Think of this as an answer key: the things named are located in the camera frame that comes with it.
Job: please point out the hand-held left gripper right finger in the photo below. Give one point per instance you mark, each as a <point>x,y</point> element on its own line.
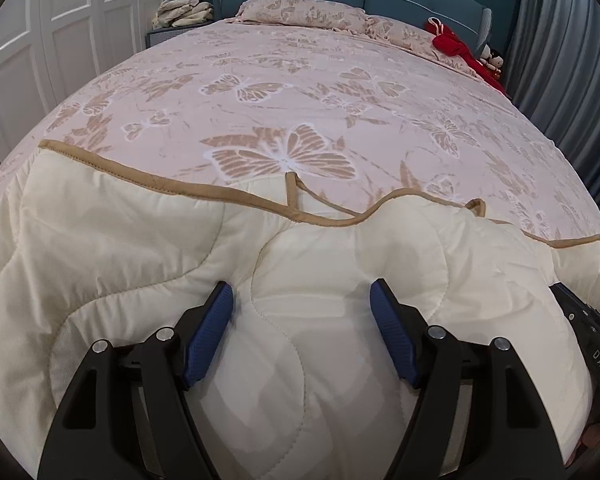
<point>395,330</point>

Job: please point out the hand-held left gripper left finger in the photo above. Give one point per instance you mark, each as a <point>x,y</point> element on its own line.
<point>207,335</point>

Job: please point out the cream quilted jacket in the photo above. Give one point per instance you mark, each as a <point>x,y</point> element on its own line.
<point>130,250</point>

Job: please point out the pile of cream clothes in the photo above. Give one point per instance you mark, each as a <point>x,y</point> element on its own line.
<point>185,10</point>

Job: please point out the pink butterfly bedspread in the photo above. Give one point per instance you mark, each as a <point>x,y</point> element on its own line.
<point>330,90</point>

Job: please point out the red garment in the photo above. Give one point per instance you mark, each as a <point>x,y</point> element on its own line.
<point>460,52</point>

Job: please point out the small plush dolls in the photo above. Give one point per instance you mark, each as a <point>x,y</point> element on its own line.
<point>492,60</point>

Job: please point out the pink floral pillow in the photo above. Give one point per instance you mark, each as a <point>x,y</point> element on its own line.
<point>300,12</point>
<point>410,37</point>

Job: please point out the grey curtain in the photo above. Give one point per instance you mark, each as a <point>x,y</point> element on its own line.
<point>565,60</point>

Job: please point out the grey nightstand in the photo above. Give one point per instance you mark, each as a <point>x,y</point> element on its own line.
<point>175,34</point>

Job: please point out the white wardrobe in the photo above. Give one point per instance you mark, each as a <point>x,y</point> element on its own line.
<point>55,35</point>

